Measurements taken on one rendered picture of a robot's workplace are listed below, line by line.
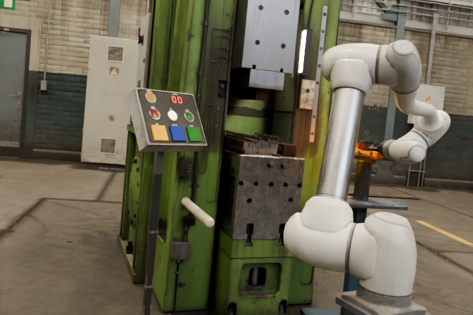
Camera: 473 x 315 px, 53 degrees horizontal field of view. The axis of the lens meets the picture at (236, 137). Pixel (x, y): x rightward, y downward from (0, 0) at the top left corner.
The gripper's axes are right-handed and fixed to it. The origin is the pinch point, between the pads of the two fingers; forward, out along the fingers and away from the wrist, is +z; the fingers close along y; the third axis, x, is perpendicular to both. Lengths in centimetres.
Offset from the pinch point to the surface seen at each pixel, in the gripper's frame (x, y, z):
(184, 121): 4, -89, 12
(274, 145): -5, -37, 33
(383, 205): -30.3, 17.4, 8.3
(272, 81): 29, -42, 32
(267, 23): 59, -48, 30
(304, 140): -1, -13, 50
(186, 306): -98, -75, 45
